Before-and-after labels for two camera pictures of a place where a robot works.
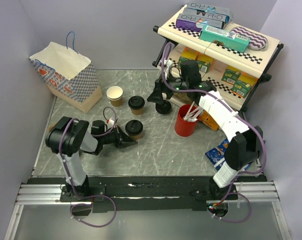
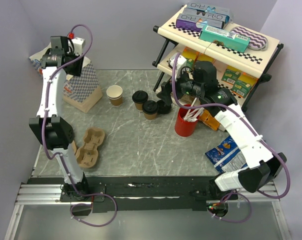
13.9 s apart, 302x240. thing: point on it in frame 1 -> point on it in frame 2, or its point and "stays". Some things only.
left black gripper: [122, 139] -> [77, 71]
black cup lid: [136, 102] -> [140, 96]
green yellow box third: [231, 74] stays
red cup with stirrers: [186, 120] stays
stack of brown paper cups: [115, 93] stays
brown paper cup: [137, 137] -> [150, 116]
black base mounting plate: [149, 194] stays
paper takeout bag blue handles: [69, 76] stays
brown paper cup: [137, 112] -> [139, 106]
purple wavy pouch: [257, 42] stays
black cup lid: [134, 127] -> [150, 107]
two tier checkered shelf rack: [190, 67] stays
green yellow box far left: [188, 54] stays
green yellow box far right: [244, 84] stays
